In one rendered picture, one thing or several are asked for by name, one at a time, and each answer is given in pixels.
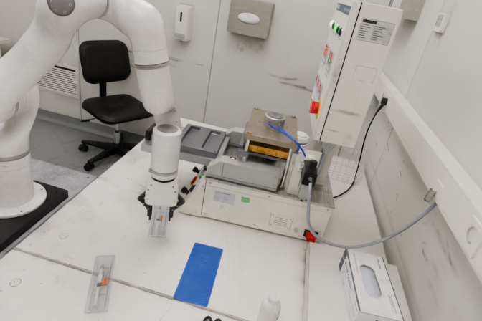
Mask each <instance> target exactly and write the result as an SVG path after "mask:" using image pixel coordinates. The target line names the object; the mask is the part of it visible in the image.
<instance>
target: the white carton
mask: <svg viewBox="0 0 482 321"><path fill-rule="evenodd" d="M339 270H340V275H341V282H342V287H343V291H344V299H345V303H346V311H347V316H348V320H349V321H405V320H404V317H403V315H402V312H401V309H400V306H399V303H398V301H397V297H396V294H395V292H394V288H393V286H392V283H391V280H390V278H389V274H388V271H387V268H386V266H385V263H384V260H383V257H379V256H376V255H373V254H367V253H364V252H360V251H354V250H350V249H345V251H344V254H343V256H342V258H341V261H340V263H339Z"/></svg>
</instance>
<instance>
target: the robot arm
mask: <svg viewBox="0 0 482 321"><path fill-rule="evenodd" d="M93 19H102V20H104V21H107V22H109V23H111V24H112V25H113V26H114V27H116V28H117V29H118V30H119V31H120V32H122V33H123V34H124V35H126V36H127V37H128V38H129V39H130V41H131V48H132V52H133V59H134V63H135V68H136V74H137V78H138V86H139V90H140V94H141V100H142V103H143V106H144V108H145V109H146V111H148V112H149V113H151V114H153V116H154V119H155V122H156V126H155V127H154V128H153V137H152V148H151V167H150V168H149V169H148V172H151V173H150V175H149V177H148V180H147V184H146V191H144V192H143V193H142V194H141V195H140V196H138V198H137V199H138V201H140V202H141V203H142V204H143V205H144V206H145V207H146V209H147V216H149V218H148V220H151V215H152V209H153V206H169V207H170V208H169V221H170V220H171V218H173V214H174V210H176V209H177V208H179V207H180V206H181V205H183V204H184V203H185V200H184V199H183V197H182V196H181V195H180V194H179V193H178V192H179V181H178V176H177V174H178V167H179V154H180V147H181V139H182V131H181V118H180V113H179V108H178V105H177V103H176V102H175V100H174V94H173V87H172V81H171V71H170V65H169V56H168V49H167V44H166V35H165V29H164V23H163V19H162V18H161V15H160V13H159V12H158V10H157V9H156V8H155V7H154V6H153V5H152V4H150V3H148V2H147V1H145V0H37V2H36V6H35V15H34V18H33V21H32V23H31V25H30V26H29V28H28V29H27V30H26V31H25V33H24V34H23V35H22V37H21V38H20V40H19V41H18V42H17V43H16V44H15V45H14V46H13V47H12V48H11V49H10V50H9V51H8V52H7V53H6V54H5V55H4V56H3V57H2V58H0V219H7V218H14V217H18V216H23V215H25V214H28V213H30V212H32V211H34V210H36V209H38V208H39V207H40V206H41V205H42V204H43V203H44V202H45V200H46V197H47V193H46V190H45V189H44V187H43V186H41V185H40V184H38V183H35V182H33V174H32V159H31V151H30V143H29V134H30V131H31V129H32V126H33V123H34V120H35V118H36V115H37V111H38V108H39V100H40V95H39V88H38V85H37V83H38V82H39V81H40V80H41V79H42V78H43V77H44V76H45V75H46V74H47V73H48V72H49V71H50V70H51V69H52V68H53V67H54V66H55V65H56V64H57V63H58V62H59V61H60V60H61V59H62V57H63V56H64V55H65V54H66V52H67V51H68V49H69V48H70V44H71V41H72V38H73V36H74V34H75V32H76V31H77V30H78V29H79V28H80V27H81V26H82V25H83V24H84V23H86V22H87V21H90V20H93ZM144 198H145V199H144ZM177 200H179V202H177Z"/></svg>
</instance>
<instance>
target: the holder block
mask: <svg viewBox="0 0 482 321"><path fill-rule="evenodd" d="M225 136H226V132H225V131H221V130H215V129H211V128H206V127H202V126H198V125H192V124H189V123H188V124H187V125H186V126H185V128H184V129H183V130H182V139H181V147H180V151H183V152H186V153H192V154H195V155H201V156H205V157H208V158H214V159H216V157H217V154H218V152H219V150H220V148H221V146H222V144H223V142H224V139H225Z"/></svg>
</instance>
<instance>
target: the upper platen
mask: <svg viewBox="0 0 482 321"><path fill-rule="evenodd" d="M249 150H250V152H249V155H255V156H258V157H262V158H268V159H271V160H274V161H280V162H284V163H285V162H286V159H287V157H288V151H289V148H284V147H280V146H276V145H271V144H267V143H261V142H257V141H254V140H250V146H249Z"/></svg>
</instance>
